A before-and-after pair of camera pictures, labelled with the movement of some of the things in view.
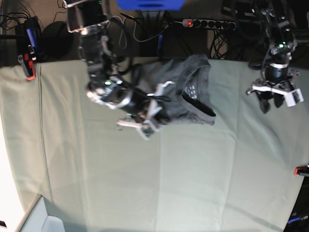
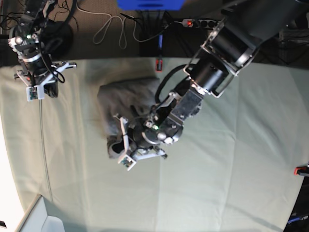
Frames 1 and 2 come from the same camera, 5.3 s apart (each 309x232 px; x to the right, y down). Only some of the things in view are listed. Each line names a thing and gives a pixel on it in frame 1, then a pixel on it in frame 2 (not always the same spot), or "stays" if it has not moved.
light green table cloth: [237, 174] stays
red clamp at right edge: [301, 170] stays
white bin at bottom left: [36, 219] stays
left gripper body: [139, 103] to [38, 67]
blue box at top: [151, 5] stays
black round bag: [57, 42] stays
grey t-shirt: [189, 100] to [129, 98]
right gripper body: [276, 73] to [135, 131]
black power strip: [211, 24] stays
